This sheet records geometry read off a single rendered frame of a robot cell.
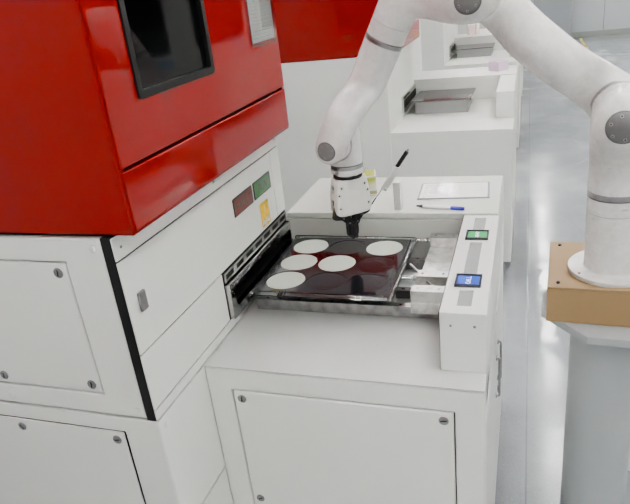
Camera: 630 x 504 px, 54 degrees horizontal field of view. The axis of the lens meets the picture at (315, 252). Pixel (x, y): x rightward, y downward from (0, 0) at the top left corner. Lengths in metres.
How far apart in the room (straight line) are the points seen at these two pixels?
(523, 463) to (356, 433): 1.05
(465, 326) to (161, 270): 0.62
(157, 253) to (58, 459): 0.56
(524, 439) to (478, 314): 1.25
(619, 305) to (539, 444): 1.04
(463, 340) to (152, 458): 0.69
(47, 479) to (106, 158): 0.85
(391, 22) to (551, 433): 1.64
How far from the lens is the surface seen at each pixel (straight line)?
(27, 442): 1.62
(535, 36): 1.40
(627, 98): 1.37
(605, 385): 1.67
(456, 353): 1.33
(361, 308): 1.57
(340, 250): 1.75
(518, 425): 2.54
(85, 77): 1.08
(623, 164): 1.42
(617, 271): 1.54
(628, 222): 1.49
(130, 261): 1.20
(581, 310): 1.53
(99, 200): 1.14
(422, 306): 1.49
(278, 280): 1.62
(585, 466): 1.83
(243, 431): 1.54
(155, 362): 1.30
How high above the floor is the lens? 1.59
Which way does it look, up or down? 23 degrees down
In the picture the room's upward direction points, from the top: 7 degrees counter-clockwise
